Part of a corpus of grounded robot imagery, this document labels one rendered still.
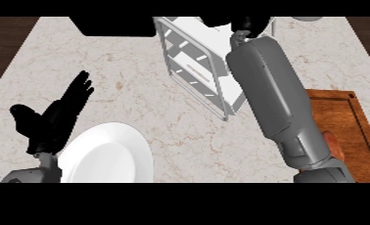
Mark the grey wire tiered basket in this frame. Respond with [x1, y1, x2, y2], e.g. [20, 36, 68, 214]
[152, 17, 278, 122]

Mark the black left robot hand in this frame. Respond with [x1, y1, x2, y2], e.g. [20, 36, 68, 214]
[8, 69, 94, 157]

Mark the grey round object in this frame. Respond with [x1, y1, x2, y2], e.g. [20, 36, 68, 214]
[290, 17, 324, 23]

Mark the black appliance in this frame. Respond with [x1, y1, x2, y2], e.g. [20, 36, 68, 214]
[68, 17, 158, 38]

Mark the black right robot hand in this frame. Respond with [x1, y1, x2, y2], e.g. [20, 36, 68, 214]
[202, 17, 275, 39]

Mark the brown wooden cutting board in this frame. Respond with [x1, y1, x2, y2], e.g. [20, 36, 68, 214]
[297, 89, 370, 184]

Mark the white round plate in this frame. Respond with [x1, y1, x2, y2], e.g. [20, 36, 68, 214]
[56, 122, 155, 184]

